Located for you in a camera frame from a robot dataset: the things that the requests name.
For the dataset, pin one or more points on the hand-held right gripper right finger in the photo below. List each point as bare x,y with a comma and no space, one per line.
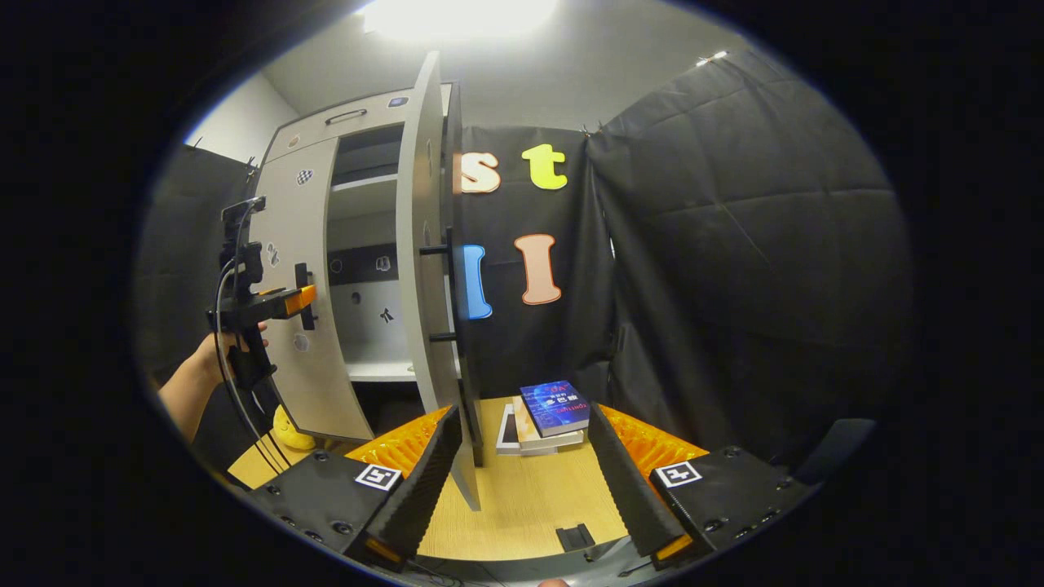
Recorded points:
624,489

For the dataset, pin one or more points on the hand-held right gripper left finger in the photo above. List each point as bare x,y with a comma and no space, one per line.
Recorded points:
424,481

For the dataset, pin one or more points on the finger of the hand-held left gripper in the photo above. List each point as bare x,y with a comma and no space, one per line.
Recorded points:
299,299

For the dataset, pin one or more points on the grey shoe cabinet door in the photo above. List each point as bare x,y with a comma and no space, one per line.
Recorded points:
420,163
326,391

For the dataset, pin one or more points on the grey double-door shoe cabinet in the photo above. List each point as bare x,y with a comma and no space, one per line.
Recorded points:
326,137

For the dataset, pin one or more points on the white cabinet shelf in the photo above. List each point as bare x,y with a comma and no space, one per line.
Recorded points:
379,371
367,183

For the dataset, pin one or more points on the black table clamp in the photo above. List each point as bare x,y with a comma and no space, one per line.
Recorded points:
575,538

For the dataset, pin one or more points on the white book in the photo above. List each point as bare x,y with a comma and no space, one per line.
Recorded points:
506,432

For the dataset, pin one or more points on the blue book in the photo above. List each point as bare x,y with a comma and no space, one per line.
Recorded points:
555,403

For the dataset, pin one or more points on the yellow pineapple plush toy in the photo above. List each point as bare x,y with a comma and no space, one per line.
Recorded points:
292,432

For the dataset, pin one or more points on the dark rounded object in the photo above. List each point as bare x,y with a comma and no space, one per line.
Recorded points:
840,448

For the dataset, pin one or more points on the black backdrop cloth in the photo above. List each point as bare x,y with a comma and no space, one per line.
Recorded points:
734,244

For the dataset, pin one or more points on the large ceiling light panel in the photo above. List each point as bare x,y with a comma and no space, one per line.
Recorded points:
457,16

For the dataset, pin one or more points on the small ceiling light panel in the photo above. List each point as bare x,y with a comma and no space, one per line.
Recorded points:
711,58

